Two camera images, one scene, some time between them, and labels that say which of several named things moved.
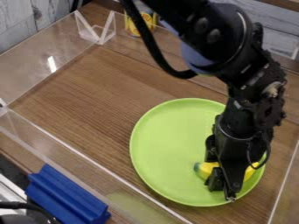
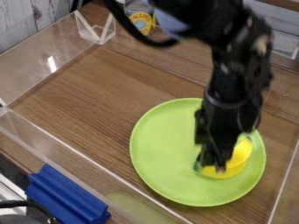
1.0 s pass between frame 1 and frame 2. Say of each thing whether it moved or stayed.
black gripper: moved
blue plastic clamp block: stayed
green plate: stayed
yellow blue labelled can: moved
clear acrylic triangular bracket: stayed
